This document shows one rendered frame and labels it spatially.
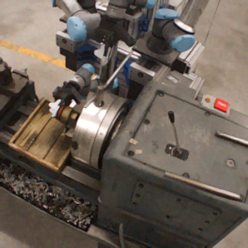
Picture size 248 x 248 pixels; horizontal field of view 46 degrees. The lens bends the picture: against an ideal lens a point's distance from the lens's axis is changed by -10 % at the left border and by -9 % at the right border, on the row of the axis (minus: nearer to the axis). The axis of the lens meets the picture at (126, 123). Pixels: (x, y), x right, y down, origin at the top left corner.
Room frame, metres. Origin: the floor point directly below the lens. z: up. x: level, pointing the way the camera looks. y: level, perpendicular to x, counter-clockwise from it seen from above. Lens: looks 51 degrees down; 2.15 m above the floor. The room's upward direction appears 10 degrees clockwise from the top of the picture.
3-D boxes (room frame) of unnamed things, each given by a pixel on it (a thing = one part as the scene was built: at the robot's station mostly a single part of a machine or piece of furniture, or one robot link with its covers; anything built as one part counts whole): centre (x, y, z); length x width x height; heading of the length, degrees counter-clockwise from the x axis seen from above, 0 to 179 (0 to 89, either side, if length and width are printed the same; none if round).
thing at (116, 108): (0.81, 0.06, 1.08); 0.31 x 0.03 x 0.31; 165
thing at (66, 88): (0.99, 0.30, 1.08); 0.12 x 0.09 x 0.08; 164
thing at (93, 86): (1.15, 0.24, 0.98); 0.11 x 0.08 x 0.11; 121
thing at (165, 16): (1.37, -0.10, 1.33); 0.13 x 0.12 x 0.14; 31
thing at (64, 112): (0.86, 0.26, 1.08); 0.09 x 0.09 x 0.09; 75
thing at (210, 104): (0.93, -0.36, 1.23); 0.13 x 0.08 x 0.05; 75
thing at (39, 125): (0.89, 0.37, 0.89); 0.36 x 0.30 x 0.04; 165
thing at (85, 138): (0.83, 0.12, 1.08); 0.32 x 0.09 x 0.32; 165
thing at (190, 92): (0.96, -0.22, 1.24); 0.09 x 0.08 x 0.03; 75
